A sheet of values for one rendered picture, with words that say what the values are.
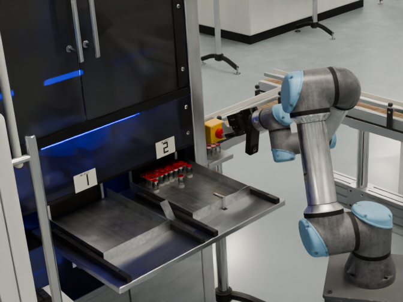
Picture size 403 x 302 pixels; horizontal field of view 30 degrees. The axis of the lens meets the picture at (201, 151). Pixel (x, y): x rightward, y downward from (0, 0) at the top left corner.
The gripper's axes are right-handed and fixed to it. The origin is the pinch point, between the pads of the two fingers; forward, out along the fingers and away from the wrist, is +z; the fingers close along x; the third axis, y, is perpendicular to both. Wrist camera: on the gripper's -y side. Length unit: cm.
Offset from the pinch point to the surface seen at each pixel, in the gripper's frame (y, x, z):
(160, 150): 4.1, 27.4, 2.8
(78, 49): 43, 59, -21
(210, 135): 2.1, 3.6, 3.9
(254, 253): -70, -60, 85
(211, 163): -8.4, 3.3, 9.0
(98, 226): -11, 61, 2
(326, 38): 23, -388, 282
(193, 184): -11.7, 20.3, 1.3
